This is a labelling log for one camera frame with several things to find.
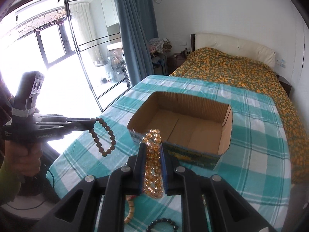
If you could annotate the orange floral quilt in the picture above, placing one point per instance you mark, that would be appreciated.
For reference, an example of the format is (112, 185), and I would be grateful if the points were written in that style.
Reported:
(212, 65)

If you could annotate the teal plaid bed sheet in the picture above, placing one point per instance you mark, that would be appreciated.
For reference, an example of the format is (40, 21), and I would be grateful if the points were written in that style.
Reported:
(257, 163)

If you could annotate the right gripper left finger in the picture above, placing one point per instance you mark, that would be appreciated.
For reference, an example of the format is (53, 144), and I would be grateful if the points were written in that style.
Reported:
(98, 203)

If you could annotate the pile of clothes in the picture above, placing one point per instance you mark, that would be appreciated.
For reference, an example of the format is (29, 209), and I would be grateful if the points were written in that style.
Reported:
(159, 45)

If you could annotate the open cardboard box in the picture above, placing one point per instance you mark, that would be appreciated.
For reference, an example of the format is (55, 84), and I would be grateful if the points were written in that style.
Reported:
(194, 129)

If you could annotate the green sleeve forearm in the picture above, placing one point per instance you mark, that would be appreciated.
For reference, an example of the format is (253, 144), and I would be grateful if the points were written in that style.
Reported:
(10, 184)

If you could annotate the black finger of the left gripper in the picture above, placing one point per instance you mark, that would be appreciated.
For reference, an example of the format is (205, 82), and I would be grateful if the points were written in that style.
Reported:
(74, 124)

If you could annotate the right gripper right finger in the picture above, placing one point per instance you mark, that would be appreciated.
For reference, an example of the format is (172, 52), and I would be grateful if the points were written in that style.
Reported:
(208, 203)

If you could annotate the cream bed headboard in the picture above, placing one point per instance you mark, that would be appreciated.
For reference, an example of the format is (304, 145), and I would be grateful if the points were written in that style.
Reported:
(234, 46)

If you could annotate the blue curtain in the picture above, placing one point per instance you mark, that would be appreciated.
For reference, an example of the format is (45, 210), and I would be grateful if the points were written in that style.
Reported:
(137, 25)

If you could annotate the dark wooden nightstand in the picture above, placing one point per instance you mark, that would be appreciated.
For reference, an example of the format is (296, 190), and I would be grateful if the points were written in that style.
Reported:
(174, 61)

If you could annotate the person's left hand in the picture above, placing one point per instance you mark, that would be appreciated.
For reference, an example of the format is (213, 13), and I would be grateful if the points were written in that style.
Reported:
(23, 159)

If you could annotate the wall socket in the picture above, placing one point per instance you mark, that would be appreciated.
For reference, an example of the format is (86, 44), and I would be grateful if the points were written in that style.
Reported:
(281, 63)

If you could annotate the glass sliding door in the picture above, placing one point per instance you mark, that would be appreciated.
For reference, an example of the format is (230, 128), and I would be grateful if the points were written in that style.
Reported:
(67, 41)

